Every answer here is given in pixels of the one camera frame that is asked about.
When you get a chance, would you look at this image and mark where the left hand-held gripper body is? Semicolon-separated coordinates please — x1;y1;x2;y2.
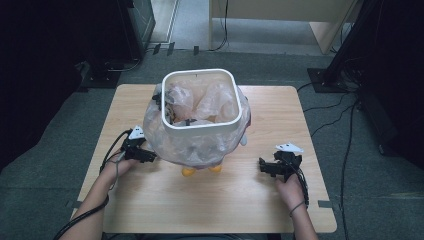
120;125;148;163

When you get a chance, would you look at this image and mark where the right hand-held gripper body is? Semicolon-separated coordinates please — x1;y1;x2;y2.
273;142;305;183

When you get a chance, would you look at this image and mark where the clear plastic bag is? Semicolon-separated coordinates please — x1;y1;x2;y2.
142;79;252;170

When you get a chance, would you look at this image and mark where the person's left hand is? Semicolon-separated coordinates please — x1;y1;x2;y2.
101;152;140;184

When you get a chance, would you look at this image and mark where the person's right hand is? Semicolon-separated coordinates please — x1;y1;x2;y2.
275;174;306;215

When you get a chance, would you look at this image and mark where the black stand base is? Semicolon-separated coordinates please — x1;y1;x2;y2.
79;59;123;90
306;67;355;94

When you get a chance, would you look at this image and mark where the black cabinet with glass door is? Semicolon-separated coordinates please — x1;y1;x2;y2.
116;0;157;63

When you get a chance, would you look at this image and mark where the black stand pole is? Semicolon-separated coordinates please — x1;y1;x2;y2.
324;0;378;85

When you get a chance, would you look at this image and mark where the beige wooden desk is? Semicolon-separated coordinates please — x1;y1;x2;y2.
208;0;363;56

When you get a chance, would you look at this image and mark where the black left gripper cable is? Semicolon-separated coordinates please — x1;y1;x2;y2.
53;128;135;240

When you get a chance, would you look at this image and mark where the dark hair tie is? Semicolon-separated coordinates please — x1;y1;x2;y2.
288;199;306;217

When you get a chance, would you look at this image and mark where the black floor cable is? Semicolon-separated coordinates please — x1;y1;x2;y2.
302;93;355;114
339;99;358;240
310;103;360;138
296;81;316;95

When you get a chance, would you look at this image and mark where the grey floor cable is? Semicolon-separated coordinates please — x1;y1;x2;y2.
106;57;143;73

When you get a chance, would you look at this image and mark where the black hanging cable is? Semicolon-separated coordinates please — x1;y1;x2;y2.
207;0;231;53

